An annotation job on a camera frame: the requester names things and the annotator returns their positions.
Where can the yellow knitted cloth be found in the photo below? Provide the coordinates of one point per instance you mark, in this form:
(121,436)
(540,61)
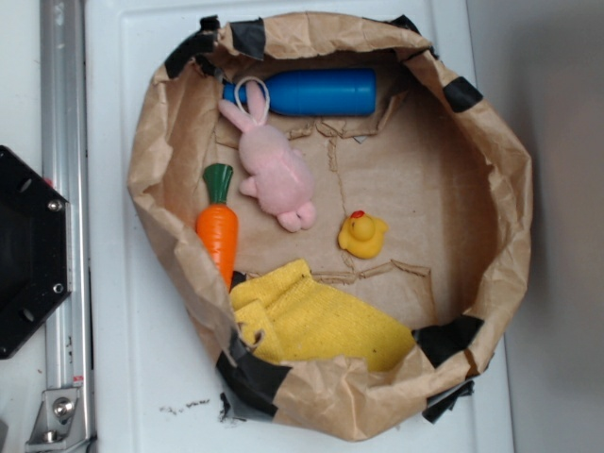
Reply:
(286,315)

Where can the yellow rubber duck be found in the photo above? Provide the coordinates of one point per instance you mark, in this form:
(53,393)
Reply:
(362,235)

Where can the pink plush bunny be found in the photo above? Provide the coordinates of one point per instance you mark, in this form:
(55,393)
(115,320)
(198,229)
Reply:
(278,176)

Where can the orange plastic carrot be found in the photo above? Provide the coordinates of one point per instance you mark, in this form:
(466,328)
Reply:
(217,225)

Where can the blue plastic bottle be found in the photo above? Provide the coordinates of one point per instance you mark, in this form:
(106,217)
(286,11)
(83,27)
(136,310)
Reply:
(318,92)

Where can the brown paper bag container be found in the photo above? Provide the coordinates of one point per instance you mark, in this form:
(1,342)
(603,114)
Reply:
(434,161)

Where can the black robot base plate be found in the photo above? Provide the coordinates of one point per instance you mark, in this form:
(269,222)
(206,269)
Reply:
(34,254)

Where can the metal corner bracket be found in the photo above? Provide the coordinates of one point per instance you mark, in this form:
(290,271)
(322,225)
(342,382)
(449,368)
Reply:
(60,422)

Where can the aluminium extrusion rail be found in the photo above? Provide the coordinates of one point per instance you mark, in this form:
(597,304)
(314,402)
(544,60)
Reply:
(68,332)

